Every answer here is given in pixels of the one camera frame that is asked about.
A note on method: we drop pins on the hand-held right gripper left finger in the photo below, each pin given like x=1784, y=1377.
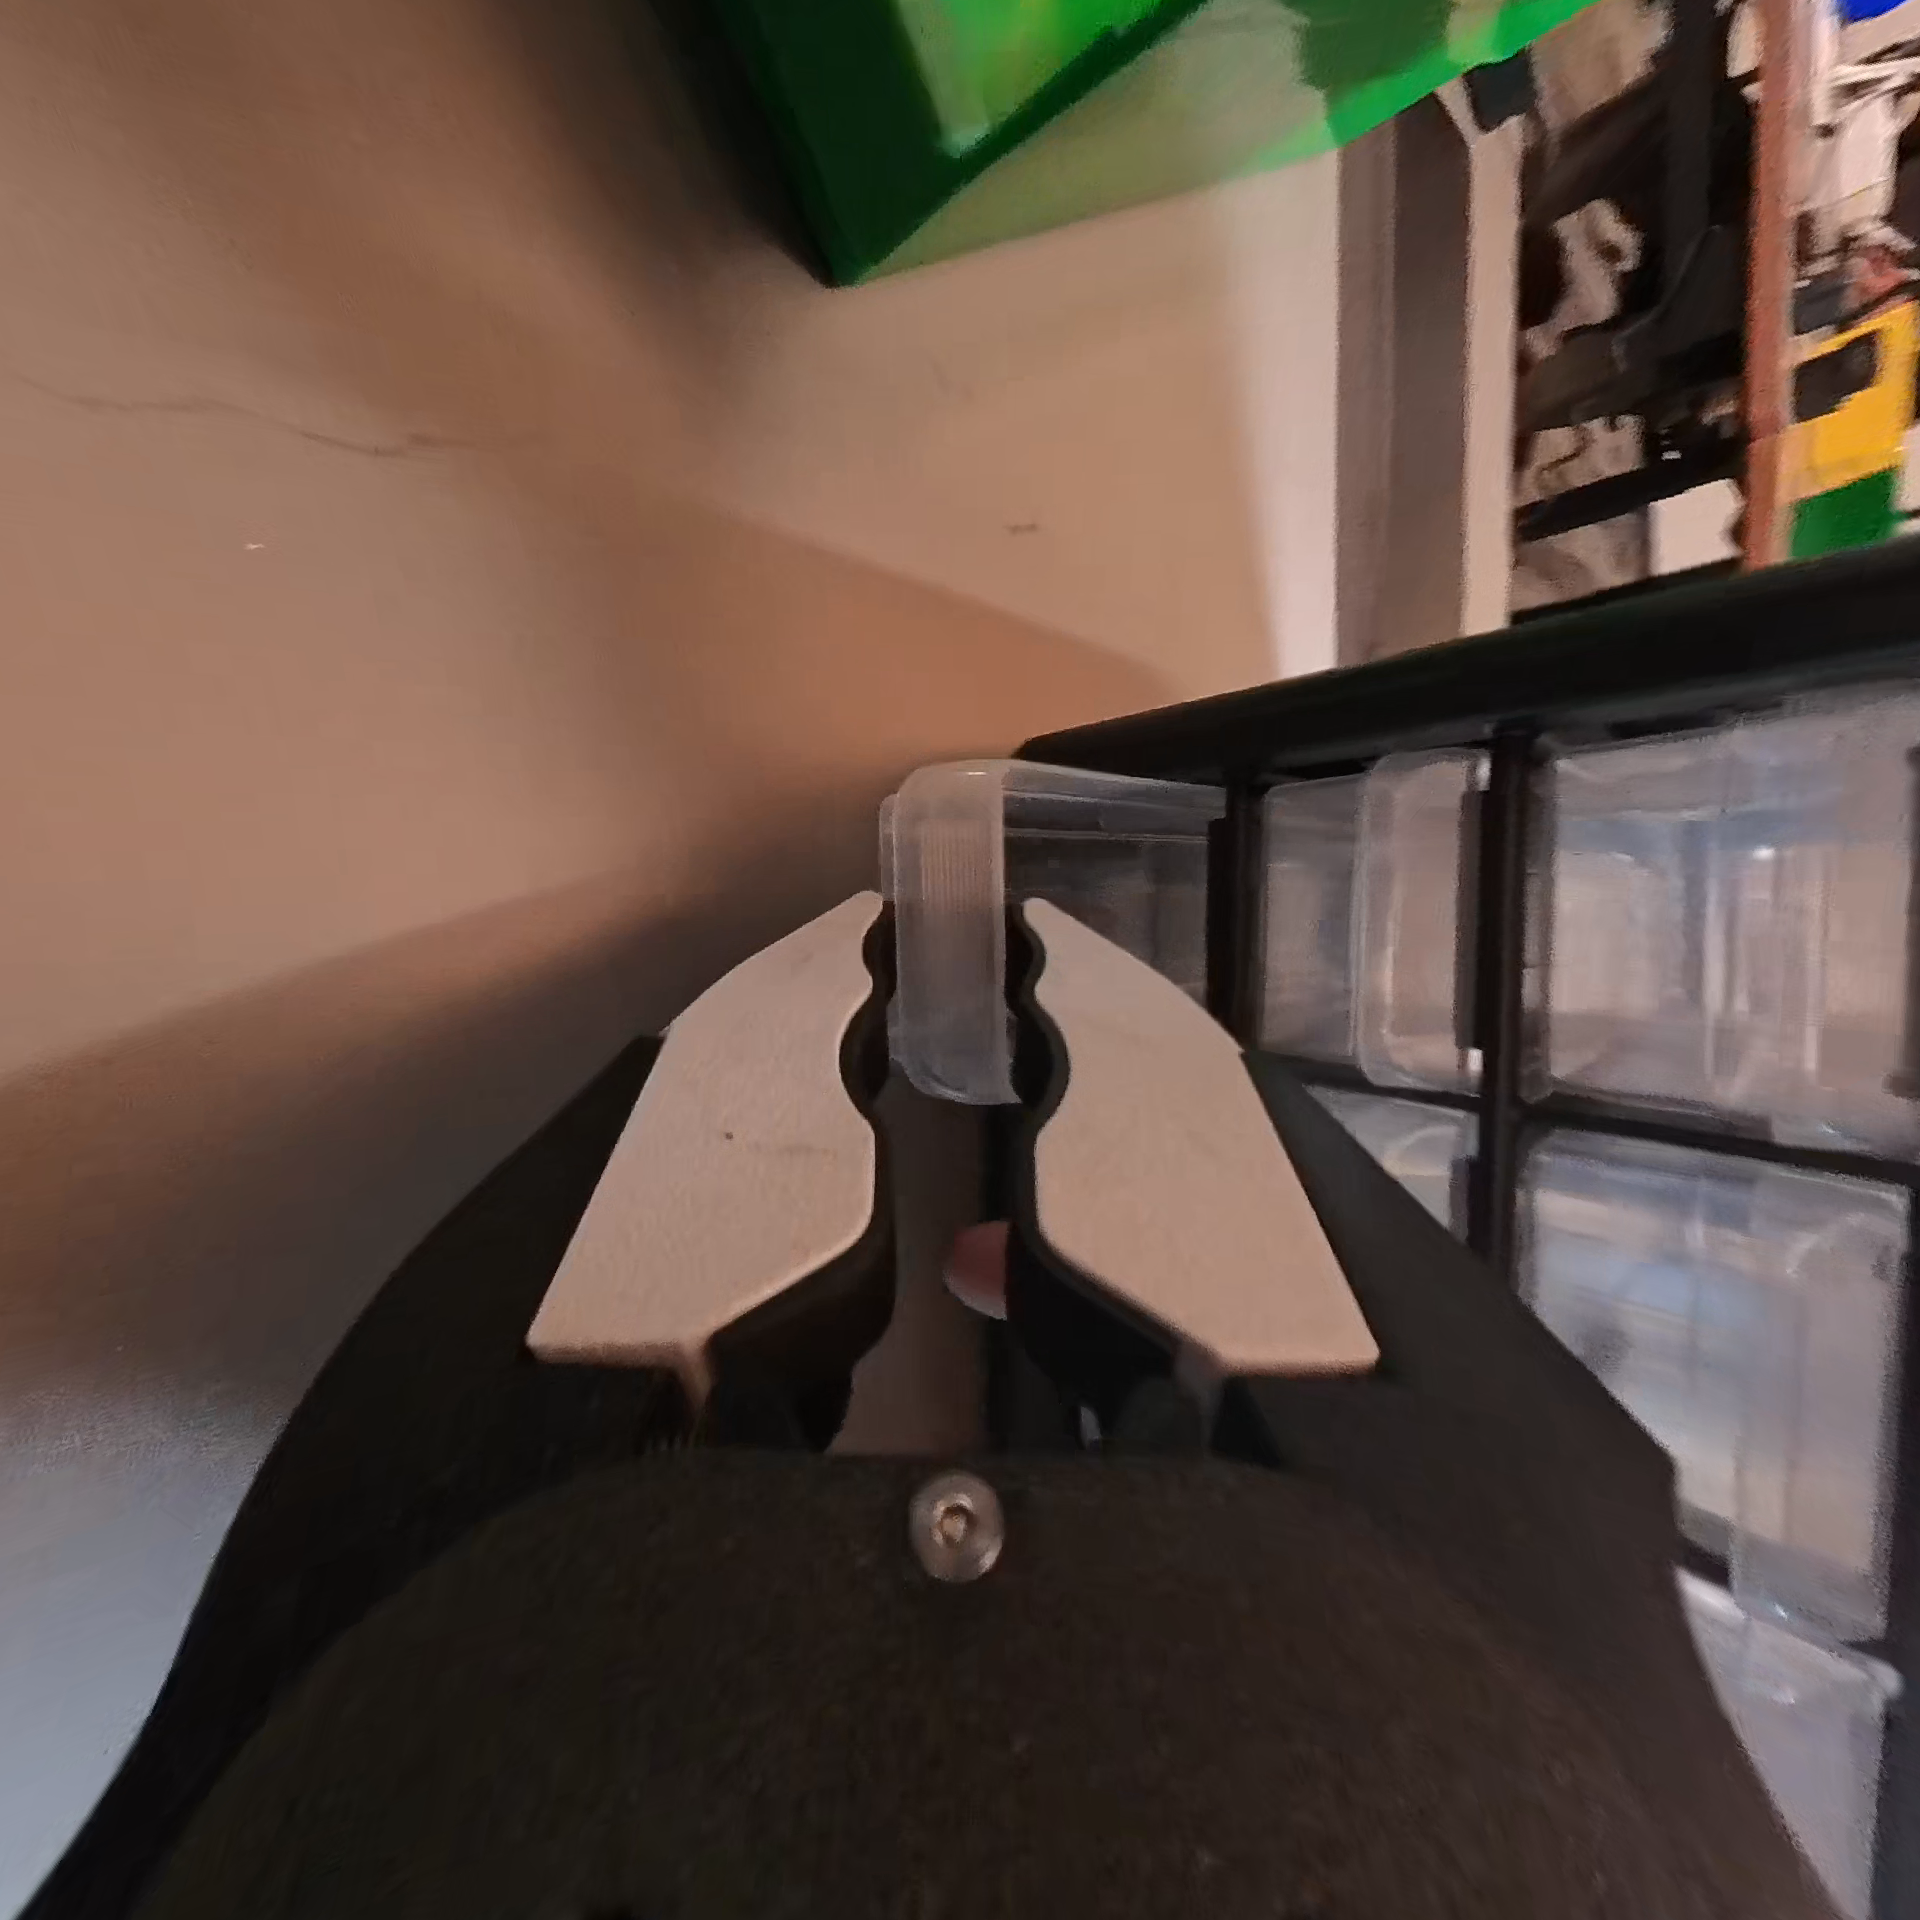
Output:
x=719, y=1184

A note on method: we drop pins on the green storage bin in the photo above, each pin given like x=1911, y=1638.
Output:
x=900, y=150

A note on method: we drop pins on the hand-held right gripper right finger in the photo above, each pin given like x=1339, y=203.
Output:
x=1183, y=1200

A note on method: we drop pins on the grid of clear drawers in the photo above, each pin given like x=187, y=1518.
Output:
x=1694, y=1306

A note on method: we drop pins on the small yellow bin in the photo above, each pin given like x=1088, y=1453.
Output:
x=1860, y=404

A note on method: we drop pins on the black drawer cabinet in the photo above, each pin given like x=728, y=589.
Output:
x=1498, y=661

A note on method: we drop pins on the small green bin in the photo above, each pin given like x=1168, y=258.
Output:
x=1852, y=529

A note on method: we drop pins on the dark storage shelving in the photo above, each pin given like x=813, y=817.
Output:
x=1621, y=375

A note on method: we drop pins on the clear plastic drawer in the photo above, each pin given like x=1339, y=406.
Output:
x=944, y=931

